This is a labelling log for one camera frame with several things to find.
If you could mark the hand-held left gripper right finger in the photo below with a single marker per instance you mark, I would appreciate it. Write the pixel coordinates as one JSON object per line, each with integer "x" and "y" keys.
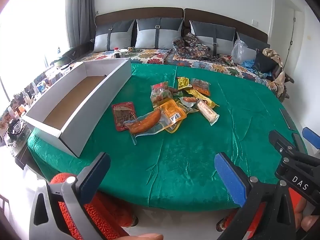
{"x": 231, "y": 177}

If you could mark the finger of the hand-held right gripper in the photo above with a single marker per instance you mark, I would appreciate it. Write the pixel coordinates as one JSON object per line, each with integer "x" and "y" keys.
{"x": 281, "y": 140}
{"x": 311, "y": 133}

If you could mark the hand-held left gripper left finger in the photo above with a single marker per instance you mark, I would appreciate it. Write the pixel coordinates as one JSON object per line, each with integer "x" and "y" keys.
{"x": 98, "y": 167}

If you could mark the white cardboard box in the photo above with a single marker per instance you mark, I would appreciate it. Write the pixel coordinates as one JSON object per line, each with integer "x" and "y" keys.
{"x": 90, "y": 120}

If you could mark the red snack packet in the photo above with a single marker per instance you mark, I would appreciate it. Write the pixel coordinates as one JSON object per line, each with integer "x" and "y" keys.
{"x": 123, "y": 116}

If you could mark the clear sausage packet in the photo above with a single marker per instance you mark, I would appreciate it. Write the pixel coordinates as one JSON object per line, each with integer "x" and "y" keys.
{"x": 147, "y": 122}

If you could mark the white roll snack packet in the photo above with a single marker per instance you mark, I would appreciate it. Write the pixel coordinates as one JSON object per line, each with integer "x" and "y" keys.
{"x": 207, "y": 111}

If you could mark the green meat snack packet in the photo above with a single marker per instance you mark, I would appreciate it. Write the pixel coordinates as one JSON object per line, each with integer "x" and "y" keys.
{"x": 186, "y": 108}

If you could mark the orange-yellow snack packet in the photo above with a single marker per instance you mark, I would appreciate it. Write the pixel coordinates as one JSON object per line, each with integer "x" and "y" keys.
{"x": 172, "y": 111}

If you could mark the long yellow snack packet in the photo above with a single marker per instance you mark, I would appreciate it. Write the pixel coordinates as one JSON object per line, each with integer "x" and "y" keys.
{"x": 198, "y": 94}

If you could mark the clear mixed snack packet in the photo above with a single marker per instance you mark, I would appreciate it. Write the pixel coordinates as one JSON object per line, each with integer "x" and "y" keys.
{"x": 160, "y": 93}

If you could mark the orange-brown snack packet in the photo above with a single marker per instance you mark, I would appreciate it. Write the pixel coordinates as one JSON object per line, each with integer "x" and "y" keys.
{"x": 201, "y": 85}

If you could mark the small yellow snack packet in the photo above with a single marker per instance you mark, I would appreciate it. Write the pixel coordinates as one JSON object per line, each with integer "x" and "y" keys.
{"x": 183, "y": 82}

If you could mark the person's right hand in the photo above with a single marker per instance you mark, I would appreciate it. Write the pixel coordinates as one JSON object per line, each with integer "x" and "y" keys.
{"x": 310, "y": 223}

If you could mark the person's left hand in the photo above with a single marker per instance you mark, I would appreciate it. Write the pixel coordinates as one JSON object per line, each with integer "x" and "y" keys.
{"x": 145, "y": 237}

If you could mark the person's left leg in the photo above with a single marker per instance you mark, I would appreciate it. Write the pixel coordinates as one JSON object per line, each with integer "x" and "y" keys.
{"x": 110, "y": 212}

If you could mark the green velvet cloth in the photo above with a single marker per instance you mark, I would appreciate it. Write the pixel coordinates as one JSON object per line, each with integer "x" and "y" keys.
{"x": 187, "y": 160}

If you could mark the beige patterned cloth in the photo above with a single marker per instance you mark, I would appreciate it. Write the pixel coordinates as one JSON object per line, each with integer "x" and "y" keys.
{"x": 278, "y": 77}

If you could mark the dark brown side table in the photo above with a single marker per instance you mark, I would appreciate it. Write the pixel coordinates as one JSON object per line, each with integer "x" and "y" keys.
{"x": 21, "y": 155}

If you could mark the black bag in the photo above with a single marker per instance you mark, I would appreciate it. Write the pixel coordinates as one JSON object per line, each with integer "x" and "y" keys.
{"x": 263, "y": 62}

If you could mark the blue cloth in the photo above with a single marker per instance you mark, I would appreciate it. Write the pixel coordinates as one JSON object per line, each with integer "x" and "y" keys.
{"x": 250, "y": 63}

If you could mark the glass dish of dark tools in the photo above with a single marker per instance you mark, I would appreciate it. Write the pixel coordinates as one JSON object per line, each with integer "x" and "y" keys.
{"x": 16, "y": 130}

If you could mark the clear plastic bag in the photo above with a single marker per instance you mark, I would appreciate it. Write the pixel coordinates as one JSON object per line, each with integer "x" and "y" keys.
{"x": 241, "y": 51}

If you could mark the grey two-tone pillow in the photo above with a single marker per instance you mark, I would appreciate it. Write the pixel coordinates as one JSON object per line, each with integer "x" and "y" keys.
{"x": 252, "y": 41}
{"x": 117, "y": 37}
{"x": 160, "y": 35}
{"x": 212, "y": 37}

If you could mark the round white-lidded container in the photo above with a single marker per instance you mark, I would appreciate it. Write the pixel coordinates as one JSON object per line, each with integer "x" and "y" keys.
{"x": 65, "y": 68}

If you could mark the white door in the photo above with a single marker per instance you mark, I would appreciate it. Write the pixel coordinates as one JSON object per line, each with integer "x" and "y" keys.
{"x": 287, "y": 25}

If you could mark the red-capped white bottle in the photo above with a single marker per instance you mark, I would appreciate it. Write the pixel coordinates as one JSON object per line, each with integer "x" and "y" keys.
{"x": 116, "y": 50}

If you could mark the dark patterned blanket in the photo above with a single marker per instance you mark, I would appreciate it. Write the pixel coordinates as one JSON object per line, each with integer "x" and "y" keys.
{"x": 191, "y": 46}

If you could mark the window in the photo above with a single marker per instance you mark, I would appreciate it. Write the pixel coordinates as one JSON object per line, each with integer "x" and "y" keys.
{"x": 30, "y": 30}

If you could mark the grey curtain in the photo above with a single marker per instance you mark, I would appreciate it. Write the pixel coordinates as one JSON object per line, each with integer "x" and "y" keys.
{"x": 80, "y": 10}

